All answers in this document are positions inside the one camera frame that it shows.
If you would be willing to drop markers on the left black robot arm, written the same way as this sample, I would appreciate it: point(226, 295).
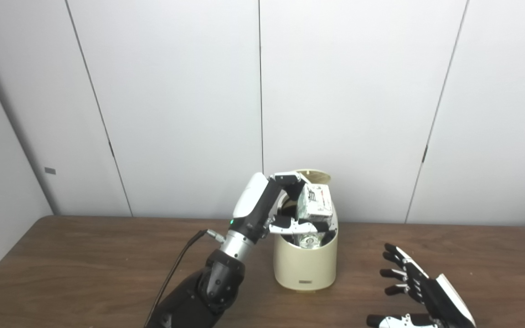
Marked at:
point(212, 287)

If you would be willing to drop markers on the small white green milk carton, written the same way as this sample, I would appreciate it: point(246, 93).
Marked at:
point(317, 202)

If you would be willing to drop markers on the cream round bin lid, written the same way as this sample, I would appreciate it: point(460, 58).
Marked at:
point(317, 175)

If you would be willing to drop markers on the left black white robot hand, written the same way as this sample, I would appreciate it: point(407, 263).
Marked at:
point(255, 205)

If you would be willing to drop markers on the small grey wall label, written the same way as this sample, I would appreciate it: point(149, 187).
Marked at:
point(50, 170)

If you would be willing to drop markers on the cream-colored trash bin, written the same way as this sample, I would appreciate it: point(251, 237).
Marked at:
point(306, 266)

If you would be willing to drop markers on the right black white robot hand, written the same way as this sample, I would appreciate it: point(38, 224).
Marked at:
point(440, 300)

